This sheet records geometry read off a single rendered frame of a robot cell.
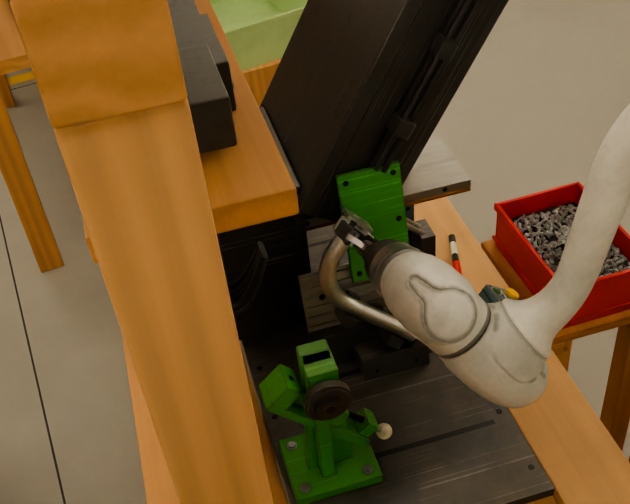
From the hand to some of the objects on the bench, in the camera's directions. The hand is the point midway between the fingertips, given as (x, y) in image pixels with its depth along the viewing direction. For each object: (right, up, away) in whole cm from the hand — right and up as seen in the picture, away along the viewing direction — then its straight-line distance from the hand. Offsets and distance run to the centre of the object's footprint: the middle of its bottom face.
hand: (353, 233), depth 147 cm
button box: (+32, -21, +23) cm, 44 cm away
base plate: (-2, -15, +32) cm, 35 cm away
